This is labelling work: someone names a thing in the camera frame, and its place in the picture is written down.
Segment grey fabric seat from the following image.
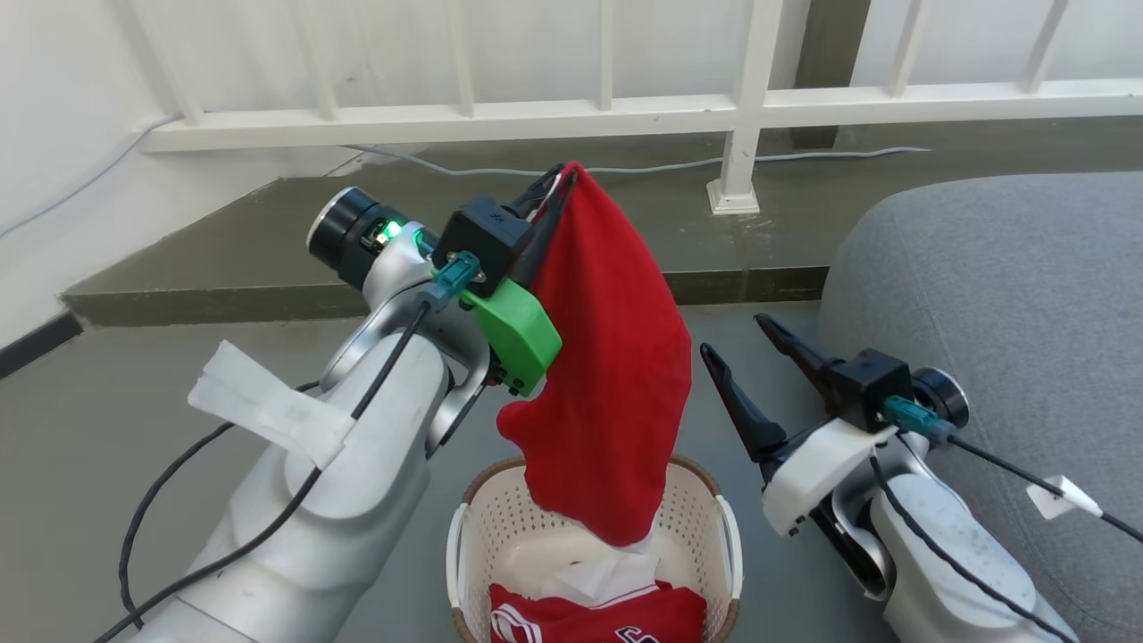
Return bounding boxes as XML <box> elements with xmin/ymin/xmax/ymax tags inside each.
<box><xmin>817</xmin><ymin>171</ymin><xmax>1143</xmax><ymax>643</ymax></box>

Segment grey floor cable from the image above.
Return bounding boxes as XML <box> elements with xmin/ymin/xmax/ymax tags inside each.
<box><xmin>344</xmin><ymin>143</ymin><xmax>934</xmax><ymax>177</ymax></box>

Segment white tape tag on cable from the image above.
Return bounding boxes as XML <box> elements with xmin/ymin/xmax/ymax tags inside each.
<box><xmin>1026</xmin><ymin>475</ymin><xmax>1105</xmax><ymax>522</ymax></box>

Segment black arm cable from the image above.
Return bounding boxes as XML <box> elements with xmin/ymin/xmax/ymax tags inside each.
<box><xmin>89</xmin><ymin>250</ymin><xmax>488</xmax><ymax>643</ymax></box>
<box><xmin>868</xmin><ymin>397</ymin><xmax>1143</xmax><ymax>643</ymax></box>

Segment cream perforated laundry basket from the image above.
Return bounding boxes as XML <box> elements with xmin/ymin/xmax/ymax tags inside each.
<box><xmin>446</xmin><ymin>454</ymin><xmax>744</xmax><ymax>643</ymax></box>

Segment white railing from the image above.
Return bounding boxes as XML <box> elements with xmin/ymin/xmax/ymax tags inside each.
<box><xmin>114</xmin><ymin>0</ymin><xmax>1143</xmax><ymax>216</ymax></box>

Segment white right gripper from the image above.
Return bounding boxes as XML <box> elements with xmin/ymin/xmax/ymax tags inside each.
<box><xmin>700</xmin><ymin>313</ymin><xmax>896</xmax><ymax>538</ymax></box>

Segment white wall cable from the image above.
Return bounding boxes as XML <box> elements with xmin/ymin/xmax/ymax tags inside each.
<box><xmin>0</xmin><ymin>114</ymin><xmax>182</xmax><ymax>240</ymax></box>

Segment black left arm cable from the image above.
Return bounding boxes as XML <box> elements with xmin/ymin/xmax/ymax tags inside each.
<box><xmin>89</xmin><ymin>250</ymin><xmax>488</xmax><ymax>643</ymax></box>

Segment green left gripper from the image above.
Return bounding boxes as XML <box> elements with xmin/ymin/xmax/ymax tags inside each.
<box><xmin>463</xmin><ymin>164</ymin><xmax>579</xmax><ymax>397</ymax></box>

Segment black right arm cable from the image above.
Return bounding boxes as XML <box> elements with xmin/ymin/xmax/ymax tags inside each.
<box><xmin>868</xmin><ymin>397</ymin><xmax>1143</xmax><ymax>643</ymax></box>

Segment dark grey pillar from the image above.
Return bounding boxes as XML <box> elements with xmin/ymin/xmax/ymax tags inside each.
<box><xmin>790</xmin><ymin>0</ymin><xmax>872</xmax><ymax>150</ymax></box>

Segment red white jersey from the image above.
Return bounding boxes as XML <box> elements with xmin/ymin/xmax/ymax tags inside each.
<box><xmin>489</xmin><ymin>534</ymin><xmax>708</xmax><ymax>643</ymax></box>

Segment red shorts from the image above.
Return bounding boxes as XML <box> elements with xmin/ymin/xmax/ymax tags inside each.
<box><xmin>496</xmin><ymin>161</ymin><xmax>694</xmax><ymax>548</ymax></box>

